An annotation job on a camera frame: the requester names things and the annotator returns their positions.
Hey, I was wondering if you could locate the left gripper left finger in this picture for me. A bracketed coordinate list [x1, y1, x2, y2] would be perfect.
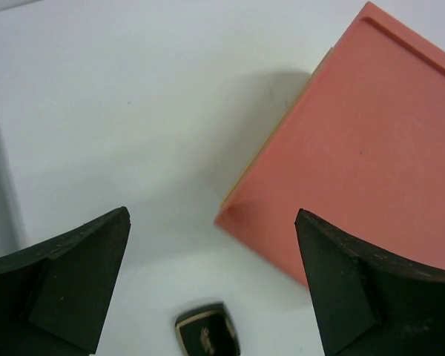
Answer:
[0, 207, 131, 355]

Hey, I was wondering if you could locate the orange drawer box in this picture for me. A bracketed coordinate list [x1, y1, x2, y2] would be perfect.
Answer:
[215, 3, 445, 284]

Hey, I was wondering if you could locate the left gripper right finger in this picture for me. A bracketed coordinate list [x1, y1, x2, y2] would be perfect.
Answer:
[295, 209, 445, 355]

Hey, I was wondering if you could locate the black square compact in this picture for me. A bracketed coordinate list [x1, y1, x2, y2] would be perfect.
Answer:
[174, 302, 241, 356]

